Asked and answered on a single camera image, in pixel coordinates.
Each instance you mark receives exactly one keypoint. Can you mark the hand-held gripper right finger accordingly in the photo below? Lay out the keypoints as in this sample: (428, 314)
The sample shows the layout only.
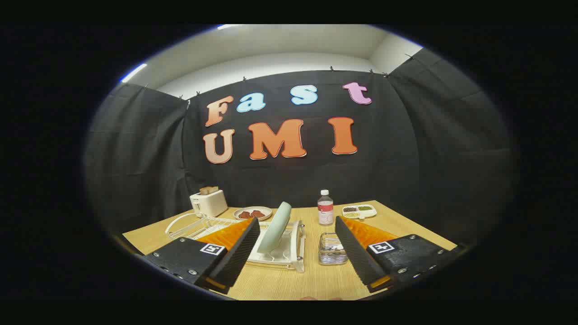
(356, 253)

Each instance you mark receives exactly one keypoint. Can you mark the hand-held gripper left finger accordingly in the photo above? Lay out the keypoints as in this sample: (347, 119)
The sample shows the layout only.
(239, 257)

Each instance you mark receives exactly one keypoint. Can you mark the pale green plate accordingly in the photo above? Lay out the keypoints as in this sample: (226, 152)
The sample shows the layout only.
(275, 228)

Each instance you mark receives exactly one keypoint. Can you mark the beige plate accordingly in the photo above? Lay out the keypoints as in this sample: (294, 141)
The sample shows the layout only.
(268, 210)

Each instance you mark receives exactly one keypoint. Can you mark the white divided snack tray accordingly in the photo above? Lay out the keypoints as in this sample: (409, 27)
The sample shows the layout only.
(359, 214)

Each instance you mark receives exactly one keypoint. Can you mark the red meat slice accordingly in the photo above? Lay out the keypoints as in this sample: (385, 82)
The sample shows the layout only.
(244, 215)
(258, 214)

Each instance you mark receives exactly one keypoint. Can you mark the clear plastic water bottle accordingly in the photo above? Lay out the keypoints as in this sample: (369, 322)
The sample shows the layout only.
(325, 212)

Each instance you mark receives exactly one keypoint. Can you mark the white toaster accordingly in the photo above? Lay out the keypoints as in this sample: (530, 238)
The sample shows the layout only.
(210, 205)

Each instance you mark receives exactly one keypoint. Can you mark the black backdrop cloth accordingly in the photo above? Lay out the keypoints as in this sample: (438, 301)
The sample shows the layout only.
(388, 149)

